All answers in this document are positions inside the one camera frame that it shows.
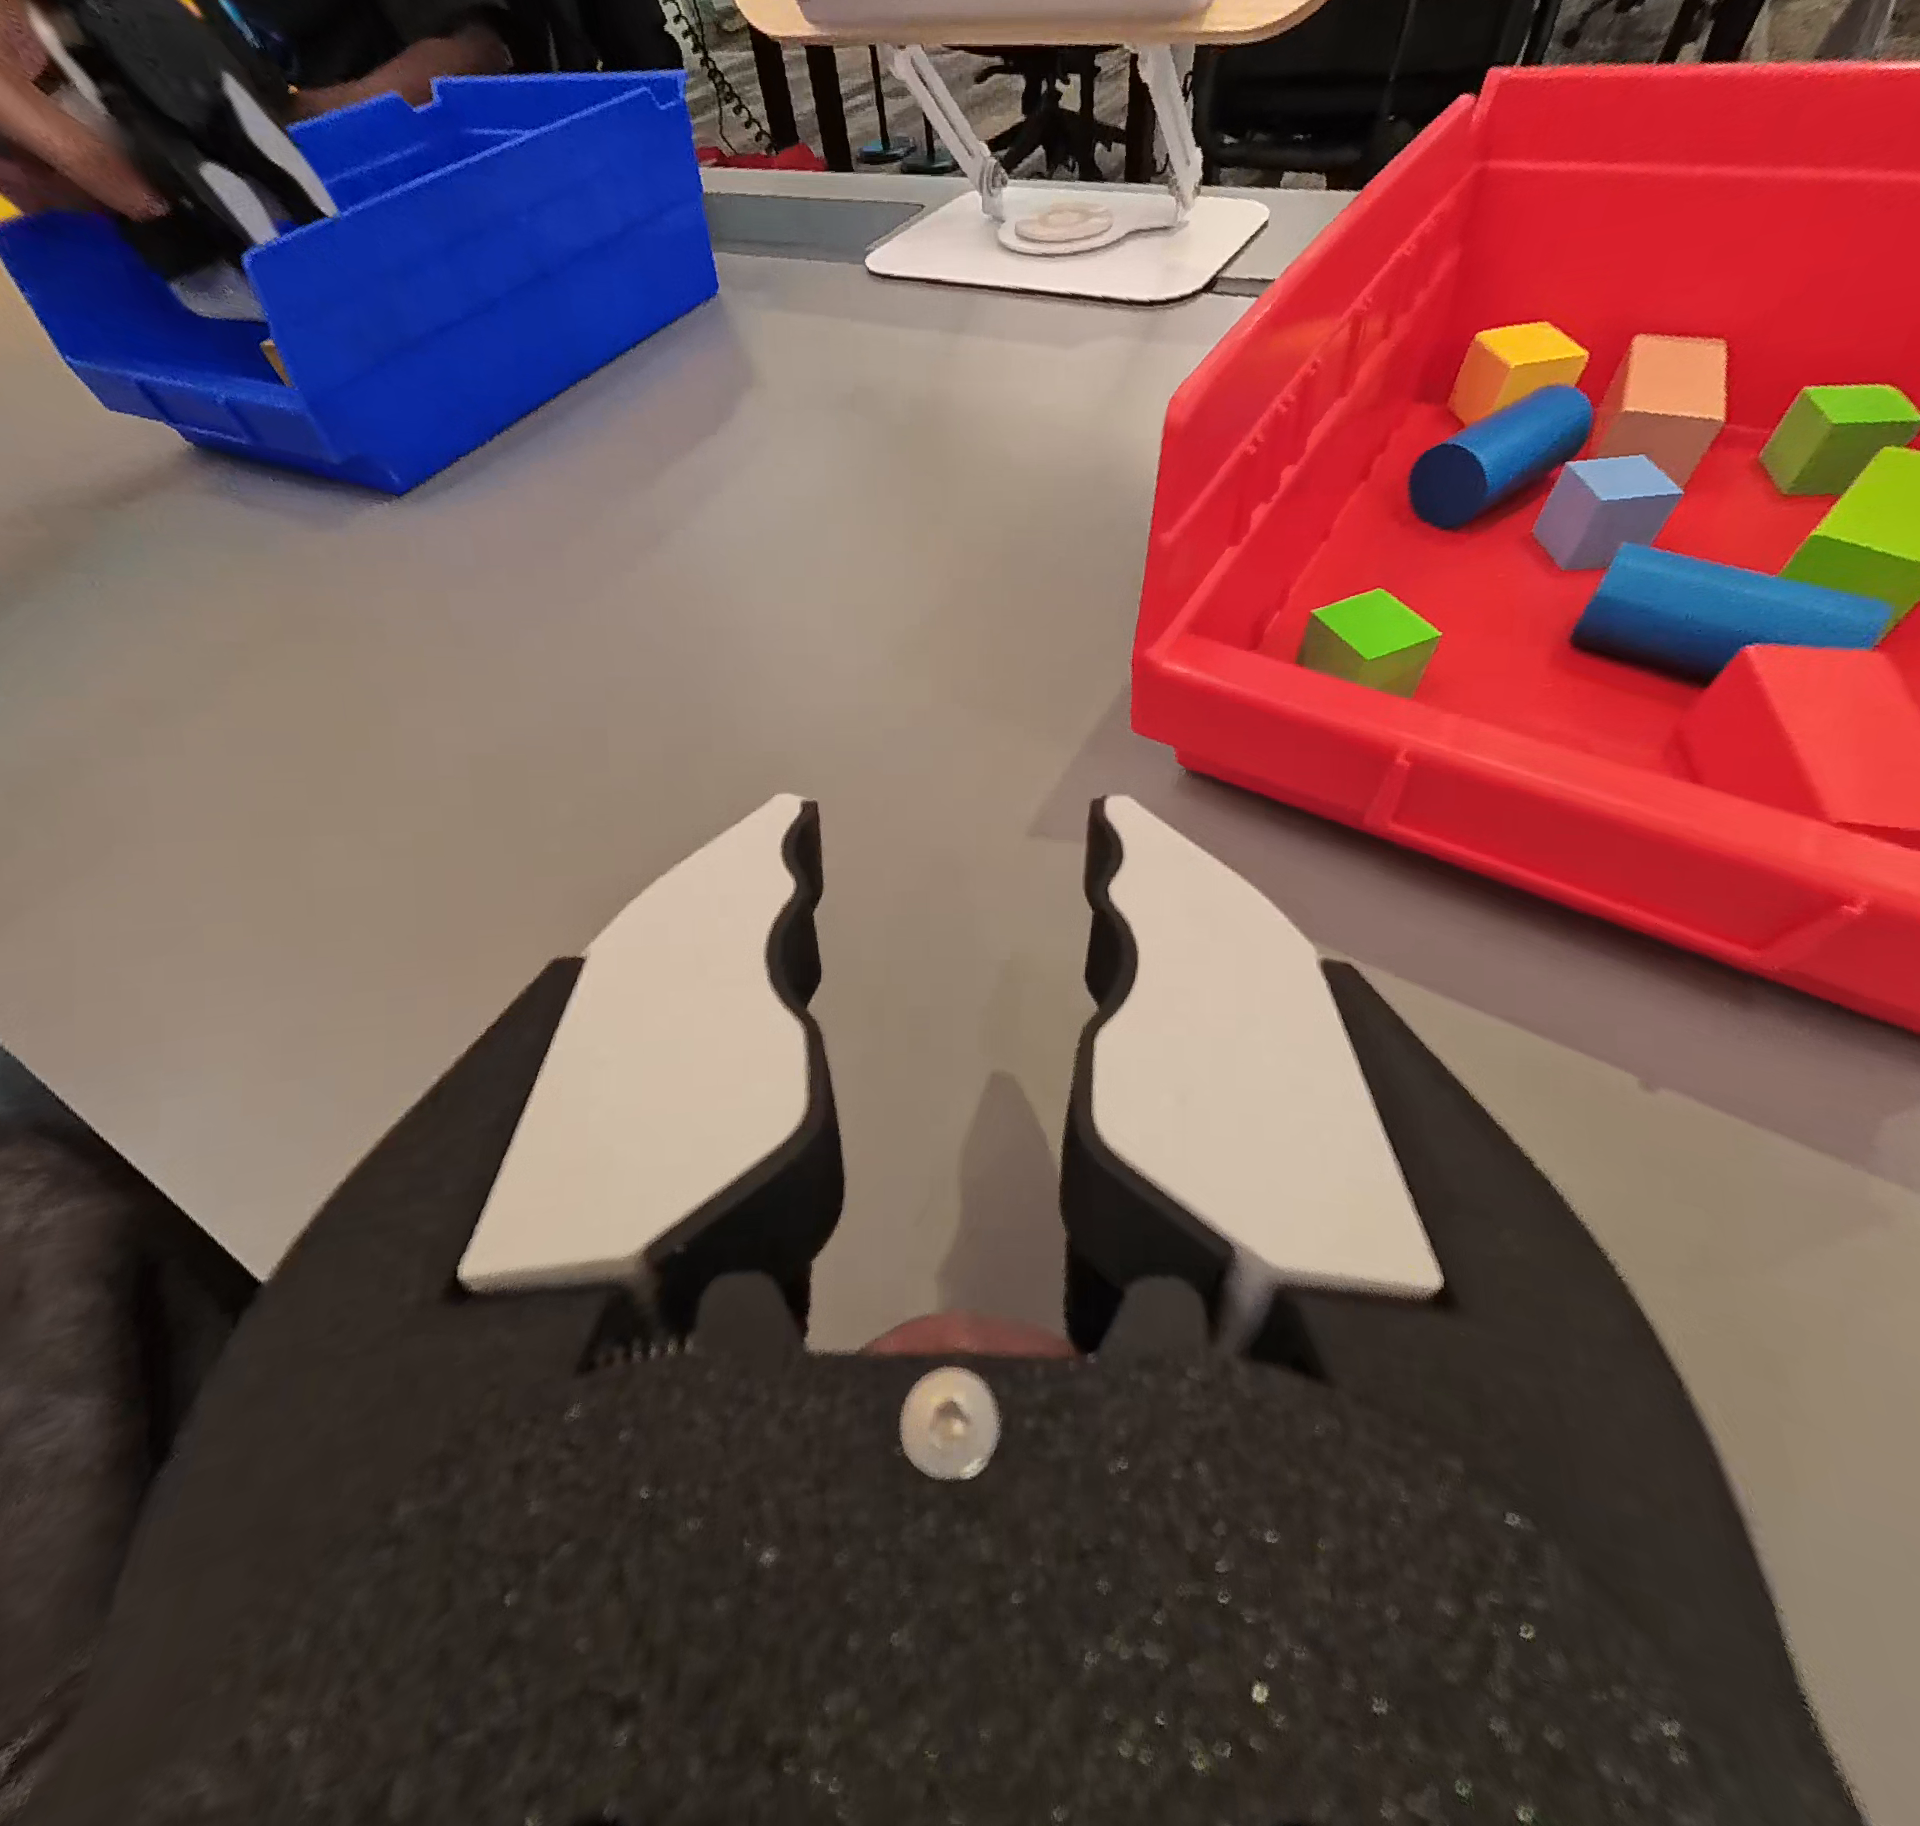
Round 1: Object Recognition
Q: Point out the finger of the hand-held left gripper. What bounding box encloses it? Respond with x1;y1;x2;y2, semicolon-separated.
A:
217;73;338;232
166;243;272;325

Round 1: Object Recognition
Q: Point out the small green wooden block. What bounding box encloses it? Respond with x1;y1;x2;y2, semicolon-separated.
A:
1296;588;1445;700

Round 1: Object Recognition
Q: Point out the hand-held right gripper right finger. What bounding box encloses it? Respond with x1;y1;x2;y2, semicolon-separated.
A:
1061;796;1449;1303

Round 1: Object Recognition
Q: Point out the blue wooden cylinder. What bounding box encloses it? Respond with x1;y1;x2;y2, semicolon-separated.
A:
1408;387;1599;532
1571;542;1899;686

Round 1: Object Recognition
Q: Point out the red plastic bin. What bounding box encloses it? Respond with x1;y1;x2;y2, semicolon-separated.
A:
1131;62;1920;1035

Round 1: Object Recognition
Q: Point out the long green wooden block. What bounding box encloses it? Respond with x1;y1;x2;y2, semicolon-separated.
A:
1784;447;1920;619

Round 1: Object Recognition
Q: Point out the green wooden cube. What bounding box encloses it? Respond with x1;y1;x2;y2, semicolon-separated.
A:
1760;383;1920;499

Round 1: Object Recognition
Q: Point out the natural wooden block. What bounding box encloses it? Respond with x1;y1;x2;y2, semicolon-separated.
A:
1601;337;1734;486

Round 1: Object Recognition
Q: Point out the blue plastic bin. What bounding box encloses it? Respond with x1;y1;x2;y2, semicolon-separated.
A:
0;73;724;496

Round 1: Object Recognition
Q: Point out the light blue wooden cube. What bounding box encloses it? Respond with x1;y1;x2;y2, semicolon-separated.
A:
1531;452;1685;575

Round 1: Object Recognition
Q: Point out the red wooden block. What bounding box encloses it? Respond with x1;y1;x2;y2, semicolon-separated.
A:
1681;642;1920;839

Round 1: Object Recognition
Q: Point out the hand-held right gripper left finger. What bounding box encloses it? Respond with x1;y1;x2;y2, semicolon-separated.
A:
456;796;849;1297

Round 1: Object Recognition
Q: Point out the person's left hand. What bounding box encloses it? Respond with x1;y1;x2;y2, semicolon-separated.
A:
0;0;167;223

